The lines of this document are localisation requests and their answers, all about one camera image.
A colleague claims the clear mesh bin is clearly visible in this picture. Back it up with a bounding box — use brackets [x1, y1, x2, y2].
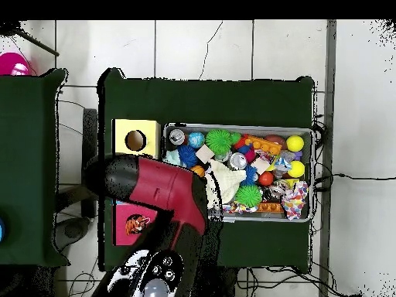
[162, 123, 313, 224]

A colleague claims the orange tiger plush toy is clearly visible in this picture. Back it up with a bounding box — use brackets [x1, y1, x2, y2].
[125, 214, 150, 236]

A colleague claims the small green spiky ball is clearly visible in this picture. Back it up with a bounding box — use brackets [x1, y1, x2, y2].
[236, 184, 264, 209]

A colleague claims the cream yellow muslin cloth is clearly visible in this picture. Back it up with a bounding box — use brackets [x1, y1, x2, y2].
[207, 159, 248, 208]

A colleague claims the dark green table cloth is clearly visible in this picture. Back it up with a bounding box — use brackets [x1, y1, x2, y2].
[97, 67, 316, 272]

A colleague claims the black floor stand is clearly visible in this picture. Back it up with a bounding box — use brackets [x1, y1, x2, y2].
[54, 108, 99, 248]

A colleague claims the silver can with pull tab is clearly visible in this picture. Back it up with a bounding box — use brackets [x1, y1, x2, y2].
[168, 128, 186, 147]

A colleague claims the blue spiky ball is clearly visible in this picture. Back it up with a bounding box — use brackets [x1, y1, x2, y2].
[177, 145, 199, 169]

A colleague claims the silver can with open top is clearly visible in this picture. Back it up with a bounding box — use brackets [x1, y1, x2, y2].
[228, 152, 248, 172]

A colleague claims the yellow ball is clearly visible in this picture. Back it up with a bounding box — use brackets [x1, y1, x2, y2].
[286, 135, 305, 153]

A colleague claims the large green spiky ball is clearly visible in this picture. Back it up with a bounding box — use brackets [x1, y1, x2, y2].
[205, 128, 234, 157]

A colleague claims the orange plastic toy piece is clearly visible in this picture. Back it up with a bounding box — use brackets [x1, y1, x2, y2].
[244, 135, 285, 157]

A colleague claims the pink bowl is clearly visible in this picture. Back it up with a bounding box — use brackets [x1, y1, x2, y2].
[0, 52, 32, 77]

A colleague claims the wooden box with three holes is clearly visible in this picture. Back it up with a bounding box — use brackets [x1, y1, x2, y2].
[111, 118, 163, 247]

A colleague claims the green cloth side table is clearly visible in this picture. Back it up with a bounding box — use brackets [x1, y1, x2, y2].
[0, 69, 69, 268]

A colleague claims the mint green muslin cloth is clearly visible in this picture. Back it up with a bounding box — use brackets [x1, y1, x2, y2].
[163, 150, 183, 167]

